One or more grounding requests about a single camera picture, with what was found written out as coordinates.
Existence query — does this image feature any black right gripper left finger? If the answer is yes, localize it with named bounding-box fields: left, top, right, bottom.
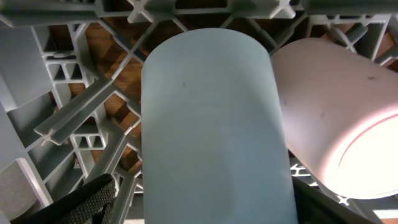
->
left=11, top=174, right=116, bottom=224

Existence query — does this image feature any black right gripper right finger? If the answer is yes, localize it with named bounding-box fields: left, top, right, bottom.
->
left=292, top=177, right=376, bottom=224

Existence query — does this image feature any grey dishwasher rack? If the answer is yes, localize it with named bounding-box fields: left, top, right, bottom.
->
left=1, top=1, right=397, bottom=223

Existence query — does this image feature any pink cup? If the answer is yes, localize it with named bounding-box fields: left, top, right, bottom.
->
left=271, top=38, right=397, bottom=199

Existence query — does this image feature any blue cup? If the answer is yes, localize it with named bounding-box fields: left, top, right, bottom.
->
left=141, top=28, right=297, bottom=223

